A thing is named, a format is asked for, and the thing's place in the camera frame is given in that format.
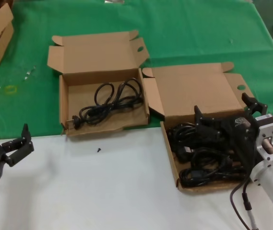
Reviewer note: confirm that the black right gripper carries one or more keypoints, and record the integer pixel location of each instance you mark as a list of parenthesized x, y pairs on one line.
[(238, 127)]

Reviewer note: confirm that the large open cardboard box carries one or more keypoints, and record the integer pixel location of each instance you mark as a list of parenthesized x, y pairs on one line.
[(102, 55)]

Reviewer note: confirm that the clear plastic scrap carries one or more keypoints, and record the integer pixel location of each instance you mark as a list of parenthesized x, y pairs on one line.
[(27, 76)]

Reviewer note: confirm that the small black screw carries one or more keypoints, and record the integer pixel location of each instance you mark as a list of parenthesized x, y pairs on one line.
[(99, 150)]

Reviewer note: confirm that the green table cloth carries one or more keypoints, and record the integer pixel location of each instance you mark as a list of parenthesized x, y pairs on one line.
[(186, 31)]

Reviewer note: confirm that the silver foil strip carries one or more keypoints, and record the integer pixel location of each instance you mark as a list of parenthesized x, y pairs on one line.
[(113, 1)]

